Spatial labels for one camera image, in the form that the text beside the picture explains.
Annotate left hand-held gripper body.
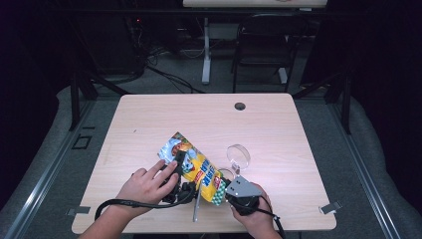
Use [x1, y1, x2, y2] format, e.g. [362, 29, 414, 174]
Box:
[161, 174, 203, 223]

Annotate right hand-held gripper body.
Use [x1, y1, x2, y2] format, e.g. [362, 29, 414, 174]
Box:
[224, 175, 264, 217]

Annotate yellow seasoning pouch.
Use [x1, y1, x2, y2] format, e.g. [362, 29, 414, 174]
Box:
[157, 131, 228, 207]

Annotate clear glass jar with lid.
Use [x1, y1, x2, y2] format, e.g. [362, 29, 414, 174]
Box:
[217, 143, 252, 182]

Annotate person's right hand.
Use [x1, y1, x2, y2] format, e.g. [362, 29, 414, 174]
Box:
[230, 183, 276, 235]

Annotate person's left hand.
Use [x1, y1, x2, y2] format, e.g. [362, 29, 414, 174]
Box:
[115, 159, 180, 219]

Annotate grey tape strip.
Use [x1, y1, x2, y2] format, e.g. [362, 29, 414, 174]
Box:
[318, 201, 342, 215]
[67, 206, 92, 217]

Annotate white desk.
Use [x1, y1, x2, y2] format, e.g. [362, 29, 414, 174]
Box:
[182, 0, 328, 86]

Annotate black metal stand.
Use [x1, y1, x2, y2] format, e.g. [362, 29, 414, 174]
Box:
[292, 71, 352, 135]
[68, 71, 131, 132]

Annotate black folding chair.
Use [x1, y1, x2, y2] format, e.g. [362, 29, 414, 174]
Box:
[231, 13, 309, 95]

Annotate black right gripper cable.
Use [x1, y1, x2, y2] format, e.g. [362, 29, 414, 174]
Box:
[232, 195, 287, 239]

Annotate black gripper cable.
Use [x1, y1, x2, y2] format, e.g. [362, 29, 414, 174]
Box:
[232, 195, 287, 239]
[94, 181, 197, 222]

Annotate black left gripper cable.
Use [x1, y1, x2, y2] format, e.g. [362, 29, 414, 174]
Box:
[94, 181, 197, 222]

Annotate black floor cables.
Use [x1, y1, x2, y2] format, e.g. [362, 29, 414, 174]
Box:
[144, 64, 206, 95]

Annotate aluminium floor rail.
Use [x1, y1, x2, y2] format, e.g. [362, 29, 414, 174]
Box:
[326, 99, 403, 239]
[0, 99, 98, 239]

